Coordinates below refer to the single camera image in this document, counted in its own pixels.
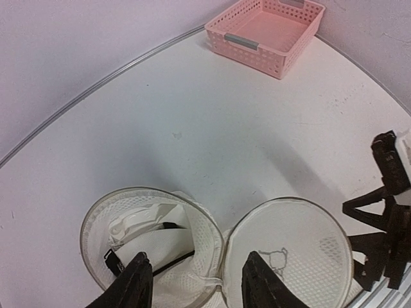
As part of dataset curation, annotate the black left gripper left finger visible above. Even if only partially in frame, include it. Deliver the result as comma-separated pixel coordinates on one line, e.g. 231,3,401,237
86,252,153,308

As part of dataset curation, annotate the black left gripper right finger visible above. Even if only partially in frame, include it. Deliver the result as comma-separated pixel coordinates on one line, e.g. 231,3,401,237
241,251,297,307

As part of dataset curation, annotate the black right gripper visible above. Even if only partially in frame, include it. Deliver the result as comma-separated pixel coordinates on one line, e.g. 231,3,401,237
342,130,410,291

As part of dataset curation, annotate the white mesh laundry bag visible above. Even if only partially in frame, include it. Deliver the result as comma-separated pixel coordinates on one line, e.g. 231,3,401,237
80,187,359,307

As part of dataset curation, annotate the white bra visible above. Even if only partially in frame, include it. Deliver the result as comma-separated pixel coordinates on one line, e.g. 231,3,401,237
104,203,195,277

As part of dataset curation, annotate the pink plastic basket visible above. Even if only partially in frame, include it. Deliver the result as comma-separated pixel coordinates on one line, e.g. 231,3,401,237
205,0,326,80

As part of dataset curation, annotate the aluminium front rail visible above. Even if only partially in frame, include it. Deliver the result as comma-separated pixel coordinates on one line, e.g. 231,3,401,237
349,263,410,308

